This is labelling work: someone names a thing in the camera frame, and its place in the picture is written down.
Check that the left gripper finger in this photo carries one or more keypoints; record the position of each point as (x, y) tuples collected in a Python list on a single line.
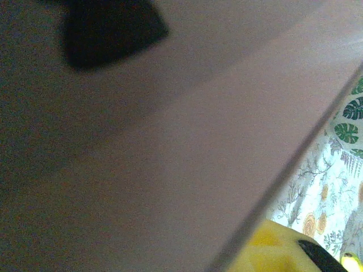
[(272, 252)]

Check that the pink box with couple print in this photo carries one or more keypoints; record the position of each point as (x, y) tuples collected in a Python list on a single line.
[(170, 141)]

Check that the floral tablecloth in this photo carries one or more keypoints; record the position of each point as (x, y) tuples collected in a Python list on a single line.
[(320, 184)]

